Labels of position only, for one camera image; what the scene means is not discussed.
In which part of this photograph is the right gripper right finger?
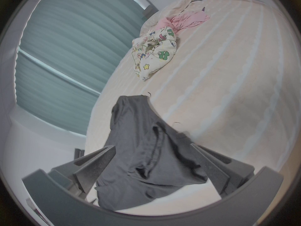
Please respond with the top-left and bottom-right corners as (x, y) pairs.
(190, 143), (255, 195)

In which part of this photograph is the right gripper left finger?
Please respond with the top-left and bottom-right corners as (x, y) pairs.
(50, 145), (116, 194)

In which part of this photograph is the black T-shirt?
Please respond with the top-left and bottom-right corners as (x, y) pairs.
(95, 93), (209, 211)

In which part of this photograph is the blue-green curtain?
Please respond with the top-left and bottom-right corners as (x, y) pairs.
(14, 50), (101, 136)
(20, 0), (151, 96)

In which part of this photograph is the bed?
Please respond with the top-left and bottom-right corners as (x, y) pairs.
(85, 0), (299, 215)

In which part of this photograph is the white printed pyjama top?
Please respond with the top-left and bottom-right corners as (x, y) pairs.
(132, 25), (181, 81)

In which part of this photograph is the pink garment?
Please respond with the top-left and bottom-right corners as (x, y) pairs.
(154, 7), (210, 33)

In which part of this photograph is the grey bedside table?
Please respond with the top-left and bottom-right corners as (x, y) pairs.
(141, 5), (160, 21)

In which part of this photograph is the pale pink pillow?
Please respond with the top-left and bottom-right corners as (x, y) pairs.
(140, 0), (195, 36)

